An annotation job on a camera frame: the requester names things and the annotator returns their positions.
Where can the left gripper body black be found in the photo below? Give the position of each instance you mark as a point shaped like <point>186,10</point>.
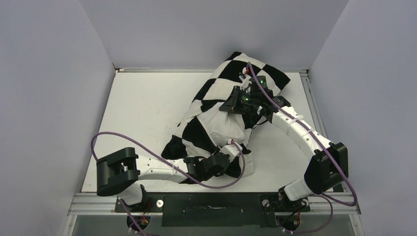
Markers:
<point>222,171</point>

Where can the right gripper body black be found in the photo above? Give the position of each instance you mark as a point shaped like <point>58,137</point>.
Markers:
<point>249,100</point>

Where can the white pillow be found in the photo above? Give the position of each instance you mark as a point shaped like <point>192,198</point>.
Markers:
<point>221,126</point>

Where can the black white checkered pillowcase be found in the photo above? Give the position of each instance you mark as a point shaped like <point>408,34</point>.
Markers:
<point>190,138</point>

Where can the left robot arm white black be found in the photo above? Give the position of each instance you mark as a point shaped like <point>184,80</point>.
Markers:
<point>118,172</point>

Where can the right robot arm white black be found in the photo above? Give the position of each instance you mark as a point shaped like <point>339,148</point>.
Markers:
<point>328,162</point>

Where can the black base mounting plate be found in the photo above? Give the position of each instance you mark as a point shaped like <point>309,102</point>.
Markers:
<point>233,209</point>

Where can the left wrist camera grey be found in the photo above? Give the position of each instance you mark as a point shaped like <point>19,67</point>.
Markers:
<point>232,150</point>

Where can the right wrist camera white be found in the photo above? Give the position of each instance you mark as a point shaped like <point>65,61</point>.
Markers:
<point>245,78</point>

